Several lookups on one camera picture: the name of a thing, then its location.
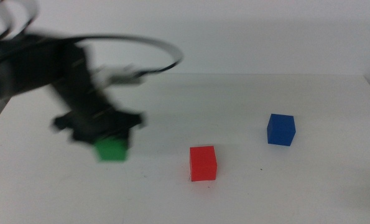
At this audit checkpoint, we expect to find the red cube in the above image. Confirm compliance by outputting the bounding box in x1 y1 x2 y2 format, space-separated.
189 145 218 182

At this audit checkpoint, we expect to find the blue cube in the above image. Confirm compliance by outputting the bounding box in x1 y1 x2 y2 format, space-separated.
266 113 297 147

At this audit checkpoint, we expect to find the green cube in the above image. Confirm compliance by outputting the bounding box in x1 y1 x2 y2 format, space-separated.
94 136 130 163

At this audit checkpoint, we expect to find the grey looped cable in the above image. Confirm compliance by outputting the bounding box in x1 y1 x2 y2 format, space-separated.
0 0 40 40

